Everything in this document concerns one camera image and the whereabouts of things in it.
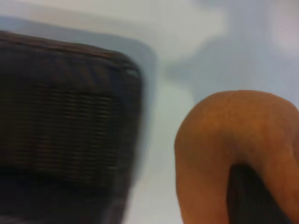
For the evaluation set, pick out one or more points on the dark brown woven basket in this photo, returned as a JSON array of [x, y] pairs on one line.
[[70, 116]]

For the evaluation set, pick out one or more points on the orange fruit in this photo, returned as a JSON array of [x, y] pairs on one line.
[[210, 151]]

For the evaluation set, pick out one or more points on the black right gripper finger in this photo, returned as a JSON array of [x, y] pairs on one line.
[[247, 200]]

